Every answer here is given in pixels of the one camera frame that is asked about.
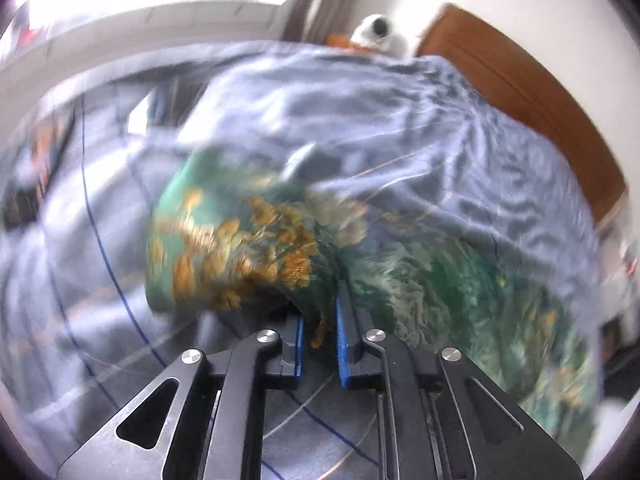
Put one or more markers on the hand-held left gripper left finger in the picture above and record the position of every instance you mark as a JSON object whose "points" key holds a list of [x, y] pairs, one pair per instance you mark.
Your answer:
{"points": [[299, 345]]}

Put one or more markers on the green printed jacket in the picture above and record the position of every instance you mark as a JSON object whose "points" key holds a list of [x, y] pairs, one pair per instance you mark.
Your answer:
{"points": [[410, 280]]}

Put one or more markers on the wooden headboard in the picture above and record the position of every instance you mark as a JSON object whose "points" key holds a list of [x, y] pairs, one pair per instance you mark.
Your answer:
{"points": [[525, 90]]}

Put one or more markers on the white window cabinet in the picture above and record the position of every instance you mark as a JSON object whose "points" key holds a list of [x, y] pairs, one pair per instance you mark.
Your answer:
{"points": [[150, 25]]}

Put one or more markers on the brown curtain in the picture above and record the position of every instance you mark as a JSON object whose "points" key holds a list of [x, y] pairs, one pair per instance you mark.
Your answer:
{"points": [[320, 5]]}

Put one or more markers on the white desk fan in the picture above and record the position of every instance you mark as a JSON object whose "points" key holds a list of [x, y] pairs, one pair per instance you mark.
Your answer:
{"points": [[372, 30]]}

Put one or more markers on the bed with blue plaid sheet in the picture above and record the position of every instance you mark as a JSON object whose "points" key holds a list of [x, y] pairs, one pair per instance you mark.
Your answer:
{"points": [[350, 110]]}

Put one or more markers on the smartphone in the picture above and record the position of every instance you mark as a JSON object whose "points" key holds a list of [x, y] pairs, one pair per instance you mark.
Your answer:
{"points": [[35, 170]]}

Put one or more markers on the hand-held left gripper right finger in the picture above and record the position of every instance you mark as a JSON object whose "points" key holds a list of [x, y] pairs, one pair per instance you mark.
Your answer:
{"points": [[343, 345]]}

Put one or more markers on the wooden nightstand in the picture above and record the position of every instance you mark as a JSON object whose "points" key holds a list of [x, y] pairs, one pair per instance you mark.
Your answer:
{"points": [[340, 42]]}

